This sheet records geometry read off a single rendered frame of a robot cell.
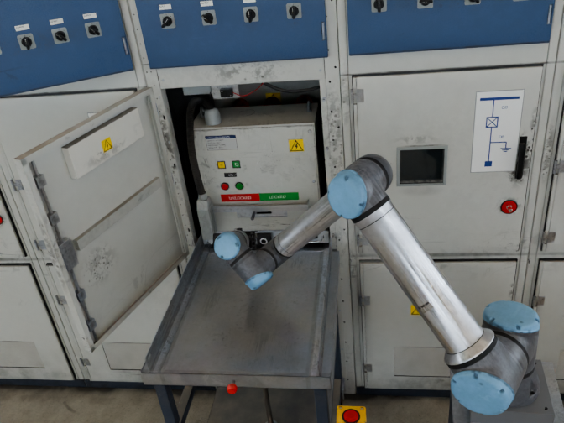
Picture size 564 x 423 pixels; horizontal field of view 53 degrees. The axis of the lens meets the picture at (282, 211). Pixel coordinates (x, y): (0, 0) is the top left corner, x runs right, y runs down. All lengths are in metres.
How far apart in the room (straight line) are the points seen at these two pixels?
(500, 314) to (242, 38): 1.19
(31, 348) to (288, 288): 1.51
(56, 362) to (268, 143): 1.66
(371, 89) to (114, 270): 1.12
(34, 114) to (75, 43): 0.40
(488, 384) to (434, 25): 1.10
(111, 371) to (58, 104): 1.41
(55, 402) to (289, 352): 1.66
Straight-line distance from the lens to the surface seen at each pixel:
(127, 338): 2.89
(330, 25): 1.97
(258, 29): 1.98
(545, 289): 2.53
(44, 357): 3.20
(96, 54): 2.12
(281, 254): 1.94
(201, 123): 2.27
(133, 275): 2.24
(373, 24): 1.95
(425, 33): 1.97
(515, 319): 1.71
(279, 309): 2.08
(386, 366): 2.74
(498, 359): 1.59
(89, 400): 3.20
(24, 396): 3.39
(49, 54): 2.11
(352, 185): 1.43
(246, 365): 1.90
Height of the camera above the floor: 2.19
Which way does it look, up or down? 30 degrees down
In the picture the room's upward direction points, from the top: 7 degrees counter-clockwise
